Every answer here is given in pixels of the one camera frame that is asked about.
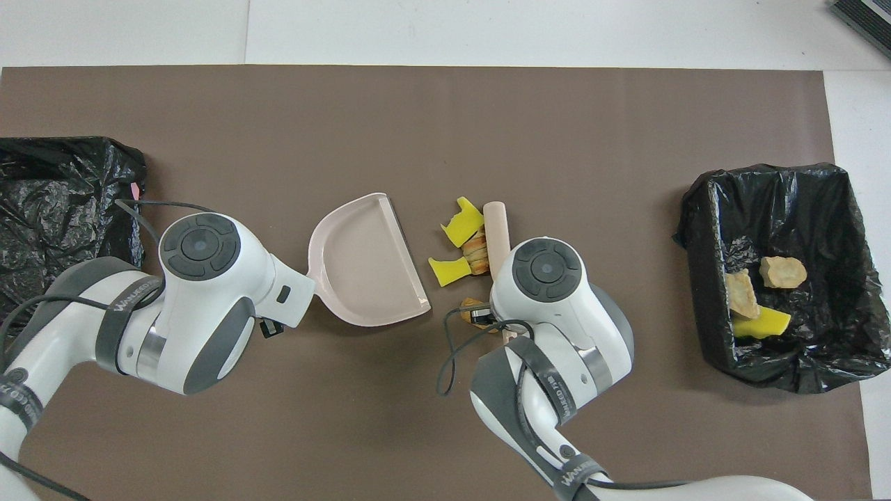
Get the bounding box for beige plastic dustpan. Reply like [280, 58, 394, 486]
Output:
[301, 193, 433, 328]

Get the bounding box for bin with black plastic bag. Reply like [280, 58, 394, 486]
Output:
[672, 163, 891, 395]
[0, 136, 148, 328]

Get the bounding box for small yellow green sponge piece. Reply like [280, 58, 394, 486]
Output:
[427, 255, 469, 288]

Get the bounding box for beige hand brush black bristles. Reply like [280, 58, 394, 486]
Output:
[482, 200, 520, 344]

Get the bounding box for dark ribbed device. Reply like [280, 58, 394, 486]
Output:
[830, 0, 891, 61]

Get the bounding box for brown table mat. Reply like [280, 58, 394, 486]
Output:
[0, 65, 873, 501]

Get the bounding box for striped croissant piece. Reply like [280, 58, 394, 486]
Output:
[460, 232, 489, 276]

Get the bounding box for beige foam chunk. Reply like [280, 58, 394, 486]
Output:
[725, 269, 762, 320]
[759, 255, 809, 290]

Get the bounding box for plain yellow sponge piece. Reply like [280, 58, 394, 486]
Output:
[732, 306, 793, 340]

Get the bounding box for brown oval bread roll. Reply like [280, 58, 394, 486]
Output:
[459, 297, 499, 334]

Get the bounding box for notched yellow sponge piece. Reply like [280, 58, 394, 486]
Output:
[439, 196, 485, 248]

